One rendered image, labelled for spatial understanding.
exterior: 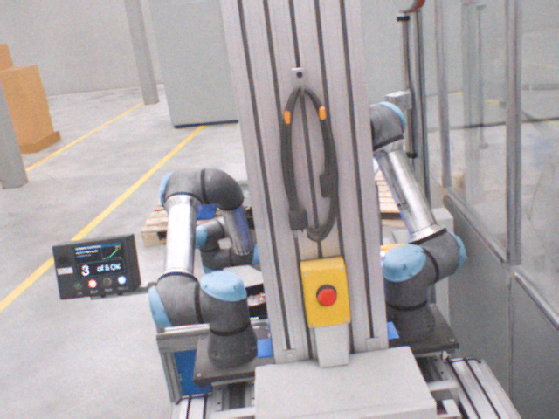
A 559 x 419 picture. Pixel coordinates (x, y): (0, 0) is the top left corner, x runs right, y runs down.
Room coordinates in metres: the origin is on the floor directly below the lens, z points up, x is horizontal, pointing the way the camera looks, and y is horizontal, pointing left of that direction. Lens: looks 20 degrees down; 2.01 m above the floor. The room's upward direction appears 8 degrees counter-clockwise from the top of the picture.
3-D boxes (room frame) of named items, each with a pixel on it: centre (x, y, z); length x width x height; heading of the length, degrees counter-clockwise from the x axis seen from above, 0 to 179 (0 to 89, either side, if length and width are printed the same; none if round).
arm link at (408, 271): (1.56, -0.33, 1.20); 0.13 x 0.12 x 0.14; 125
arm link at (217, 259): (2.12, 0.25, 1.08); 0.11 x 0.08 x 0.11; 86
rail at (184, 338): (2.02, 0.05, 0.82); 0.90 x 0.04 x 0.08; 88
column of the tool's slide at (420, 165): (2.77, -0.67, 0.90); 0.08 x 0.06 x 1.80; 33
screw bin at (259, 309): (2.18, 0.11, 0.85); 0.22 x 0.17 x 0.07; 104
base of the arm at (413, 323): (1.55, -0.32, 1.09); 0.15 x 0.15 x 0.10
